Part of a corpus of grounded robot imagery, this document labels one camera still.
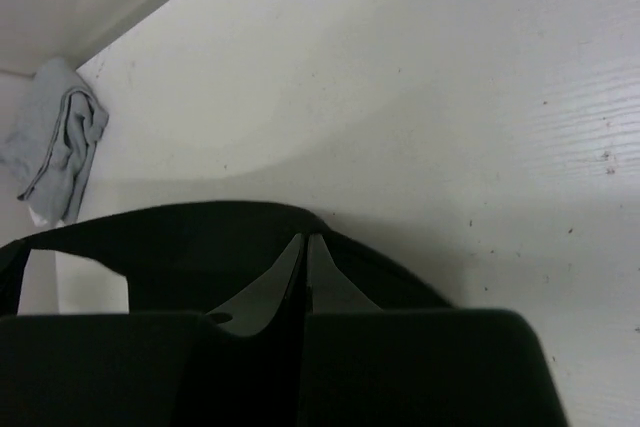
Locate folded white tank top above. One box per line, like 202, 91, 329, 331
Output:
28, 207, 65, 228

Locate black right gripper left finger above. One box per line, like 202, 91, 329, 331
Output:
207, 234, 304, 337

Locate black tank top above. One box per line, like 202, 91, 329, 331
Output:
1, 201, 452, 315

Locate folded grey tank top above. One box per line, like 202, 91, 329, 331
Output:
1, 57, 109, 224

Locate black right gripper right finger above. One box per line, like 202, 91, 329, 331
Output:
306, 234, 383, 315

